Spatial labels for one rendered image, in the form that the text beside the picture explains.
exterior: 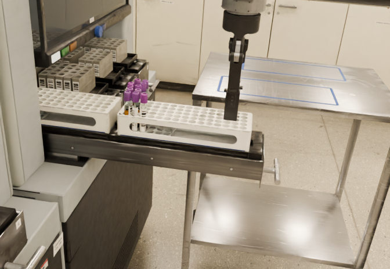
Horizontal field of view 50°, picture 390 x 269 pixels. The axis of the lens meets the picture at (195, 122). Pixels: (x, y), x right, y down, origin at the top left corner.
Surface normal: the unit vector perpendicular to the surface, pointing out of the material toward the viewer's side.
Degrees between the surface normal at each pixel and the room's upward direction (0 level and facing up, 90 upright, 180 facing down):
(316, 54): 90
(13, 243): 90
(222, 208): 0
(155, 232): 0
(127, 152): 90
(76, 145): 90
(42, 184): 0
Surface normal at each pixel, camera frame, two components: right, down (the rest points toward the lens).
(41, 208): 0.07, -0.90
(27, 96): 0.99, 0.12
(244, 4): -0.14, 0.42
